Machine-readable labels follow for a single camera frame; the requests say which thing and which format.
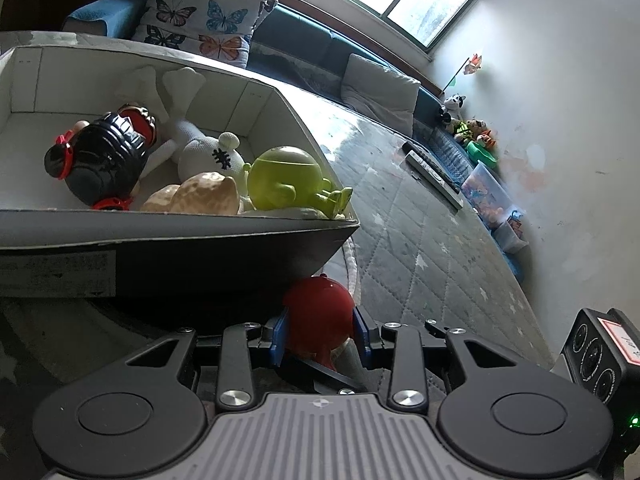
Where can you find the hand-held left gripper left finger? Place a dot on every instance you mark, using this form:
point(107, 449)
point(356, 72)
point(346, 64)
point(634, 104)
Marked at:
point(280, 340)

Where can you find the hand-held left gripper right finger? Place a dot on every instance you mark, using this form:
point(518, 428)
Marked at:
point(361, 340)

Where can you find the red round toy figure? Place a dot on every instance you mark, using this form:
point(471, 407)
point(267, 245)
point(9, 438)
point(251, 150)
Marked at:
point(320, 310)

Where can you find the grey storage box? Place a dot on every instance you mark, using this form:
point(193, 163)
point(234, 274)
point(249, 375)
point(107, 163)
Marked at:
point(200, 260)

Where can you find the green one-eyed monster toy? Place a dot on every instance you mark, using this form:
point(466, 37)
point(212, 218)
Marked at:
point(280, 180)

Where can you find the cream lumpy toy figure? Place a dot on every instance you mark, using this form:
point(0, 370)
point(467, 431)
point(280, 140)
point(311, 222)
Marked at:
point(200, 192)

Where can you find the white rabbit plush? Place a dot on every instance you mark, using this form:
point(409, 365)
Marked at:
point(200, 152)

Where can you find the black-haired doll figure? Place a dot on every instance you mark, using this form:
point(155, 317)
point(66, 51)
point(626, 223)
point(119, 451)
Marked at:
point(100, 155)

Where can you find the grey quilted desktop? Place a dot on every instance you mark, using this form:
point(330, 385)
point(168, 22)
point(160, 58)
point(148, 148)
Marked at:
point(425, 270)

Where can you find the small clear toy container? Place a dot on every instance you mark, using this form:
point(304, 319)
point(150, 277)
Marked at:
point(511, 232)

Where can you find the grey remote control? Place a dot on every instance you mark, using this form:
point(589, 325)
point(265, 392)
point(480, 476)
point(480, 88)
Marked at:
point(435, 182)

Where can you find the clear plastic toy container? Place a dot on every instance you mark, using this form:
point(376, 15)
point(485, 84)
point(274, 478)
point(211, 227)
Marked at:
point(487, 195)

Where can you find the dark remote control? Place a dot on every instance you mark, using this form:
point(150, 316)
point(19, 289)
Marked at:
point(430, 160)

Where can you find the green plastic toy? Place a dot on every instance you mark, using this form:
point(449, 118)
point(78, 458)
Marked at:
point(482, 154)

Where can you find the yellow plush toy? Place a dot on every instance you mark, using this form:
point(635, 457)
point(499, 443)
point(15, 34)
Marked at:
point(470, 130)

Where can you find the orange plush toy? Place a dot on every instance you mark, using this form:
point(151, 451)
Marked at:
point(489, 139)

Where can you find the black white cow plush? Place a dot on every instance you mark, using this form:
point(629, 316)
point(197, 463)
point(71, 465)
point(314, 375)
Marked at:
point(454, 107)

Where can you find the plain white pillow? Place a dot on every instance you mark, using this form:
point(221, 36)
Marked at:
point(380, 90)

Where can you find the blue sofa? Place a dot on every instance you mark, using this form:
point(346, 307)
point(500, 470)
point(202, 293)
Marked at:
point(300, 55)

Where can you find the colourful pinwheel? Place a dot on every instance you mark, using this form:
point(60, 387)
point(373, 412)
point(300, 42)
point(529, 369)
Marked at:
point(472, 64)

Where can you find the window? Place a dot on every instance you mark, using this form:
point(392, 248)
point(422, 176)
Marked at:
point(425, 0)

